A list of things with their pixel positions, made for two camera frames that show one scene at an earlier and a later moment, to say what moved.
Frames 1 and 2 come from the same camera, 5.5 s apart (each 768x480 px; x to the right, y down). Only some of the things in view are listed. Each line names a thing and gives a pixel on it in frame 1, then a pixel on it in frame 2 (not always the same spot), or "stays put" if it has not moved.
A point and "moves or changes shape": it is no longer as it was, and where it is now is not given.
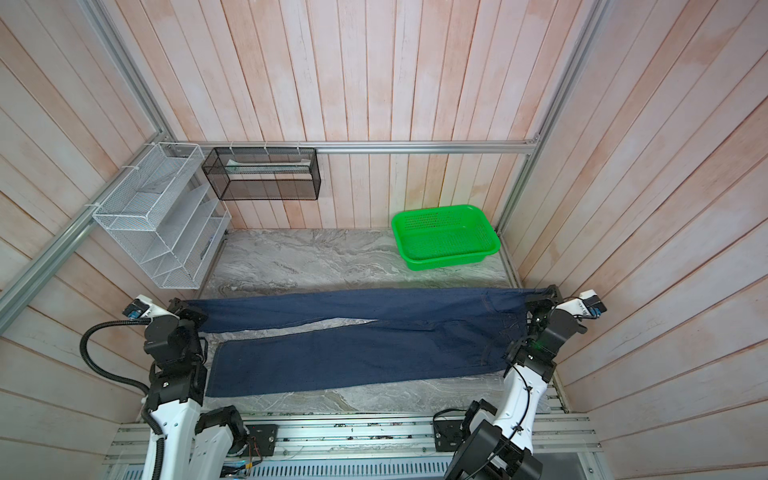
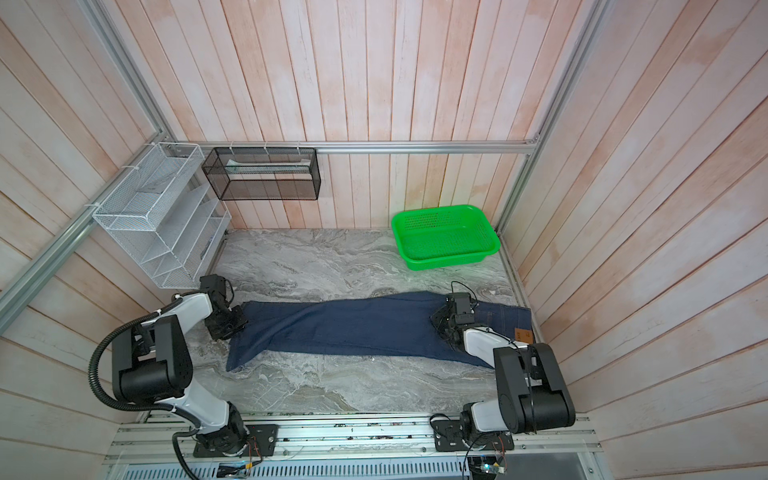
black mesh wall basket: (264, 173) stays put
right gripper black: (544, 302) to (436, 316)
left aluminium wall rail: (12, 296) stays put
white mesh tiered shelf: (168, 215) stays put
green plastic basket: (444, 237) stays put
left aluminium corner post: (116, 48) stays put
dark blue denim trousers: (395, 335) moves or changes shape
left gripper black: (185, 311) to (241, 323)
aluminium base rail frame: (359, 447) stays put
